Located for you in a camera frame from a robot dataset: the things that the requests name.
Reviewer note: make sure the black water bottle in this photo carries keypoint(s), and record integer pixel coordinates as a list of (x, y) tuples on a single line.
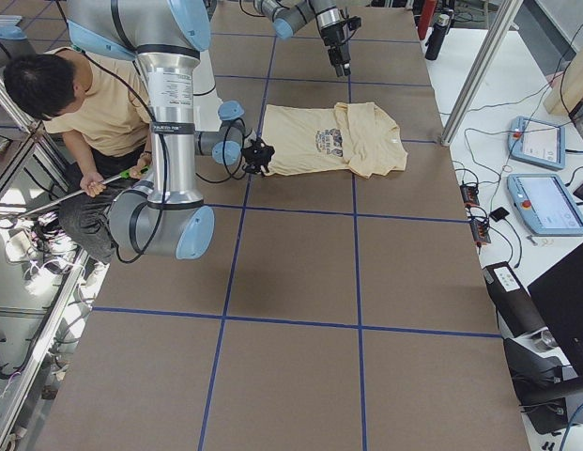
[(437, 36)]

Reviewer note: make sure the small black square device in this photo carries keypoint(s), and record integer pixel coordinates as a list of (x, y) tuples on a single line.
[(498, 214)]

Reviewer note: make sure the orange black adapter box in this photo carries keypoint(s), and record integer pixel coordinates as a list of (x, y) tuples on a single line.
[(479, 230), (469, 195)]

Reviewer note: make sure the red bottle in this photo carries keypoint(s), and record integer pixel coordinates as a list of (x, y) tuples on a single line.
[(426, 16)]

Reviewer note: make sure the aluminium frame post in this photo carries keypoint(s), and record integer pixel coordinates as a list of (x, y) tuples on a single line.
[(490, 46)]

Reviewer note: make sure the seated person beige shirt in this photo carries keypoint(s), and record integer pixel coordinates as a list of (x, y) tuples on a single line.
[(98, 106)]

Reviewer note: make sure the black monitor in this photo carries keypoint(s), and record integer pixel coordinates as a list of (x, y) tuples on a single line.
[(558, 296)]

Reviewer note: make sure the beige long-sleeve printed shirt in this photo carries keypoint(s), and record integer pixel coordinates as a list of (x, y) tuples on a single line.
[(359, 137)]

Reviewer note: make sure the teach pendant tablet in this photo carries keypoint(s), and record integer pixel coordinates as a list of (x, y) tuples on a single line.
[(545, 206), (537, 142)]

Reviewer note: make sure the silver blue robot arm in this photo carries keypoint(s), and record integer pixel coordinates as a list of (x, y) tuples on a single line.
[(165, 214), (288, 20)]

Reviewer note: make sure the black cylinder device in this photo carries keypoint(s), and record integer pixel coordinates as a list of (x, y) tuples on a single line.
[(511, 299)]

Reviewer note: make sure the upper orange black adapter box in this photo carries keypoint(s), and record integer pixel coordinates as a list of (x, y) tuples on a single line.
[(469, 195)]

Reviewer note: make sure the upper teach pendant tablet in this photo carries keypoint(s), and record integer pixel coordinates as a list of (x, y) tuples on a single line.
[(537, 142)]

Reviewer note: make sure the lower orange black adapter box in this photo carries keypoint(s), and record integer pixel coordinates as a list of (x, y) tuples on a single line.
[(479, 230)]

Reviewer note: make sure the wooden beam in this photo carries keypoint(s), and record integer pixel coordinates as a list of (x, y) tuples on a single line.
[(567, 90)]

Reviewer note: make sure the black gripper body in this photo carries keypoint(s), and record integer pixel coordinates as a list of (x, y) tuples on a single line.
[(258, 159), (332, 37)]

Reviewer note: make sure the lower teach pendant tablet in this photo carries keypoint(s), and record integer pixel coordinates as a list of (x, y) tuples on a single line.
[(545, 206)]

